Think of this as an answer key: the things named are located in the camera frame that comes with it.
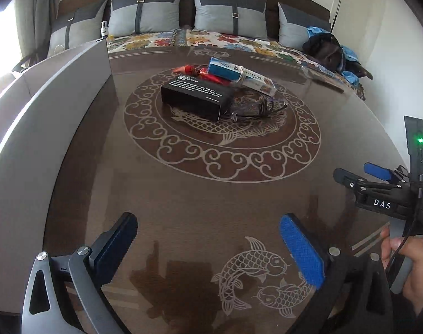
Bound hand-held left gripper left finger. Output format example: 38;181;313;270
21;212;139;334

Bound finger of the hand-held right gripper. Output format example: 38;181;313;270
364;162;409;184
333;168;374;200

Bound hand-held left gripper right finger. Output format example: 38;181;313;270
280;213;395;334

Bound brown patterned glass desktop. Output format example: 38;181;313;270
44;45;412;334

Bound person's right hand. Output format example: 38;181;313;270
380;226;423;307

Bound dark handbag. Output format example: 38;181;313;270
302;33;345;73

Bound rubber-banded blue white boxes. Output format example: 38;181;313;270
207;57;277;97

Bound grey two-tone pillow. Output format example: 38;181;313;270
109;0;186;37
191;0;268;40
278;3;332;47
48;0;109;58

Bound thin metal pole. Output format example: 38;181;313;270
331;0;347;33

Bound red tasselled packet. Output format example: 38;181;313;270
175;64;230;85

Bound black cardboard box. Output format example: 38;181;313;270
161;75;235;122

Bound floral seat cover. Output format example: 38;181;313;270
107;30;367;100

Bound grey curtain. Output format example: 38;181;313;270
14;0;60;63

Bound clear frame glasses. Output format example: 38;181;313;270
230;97;289;123

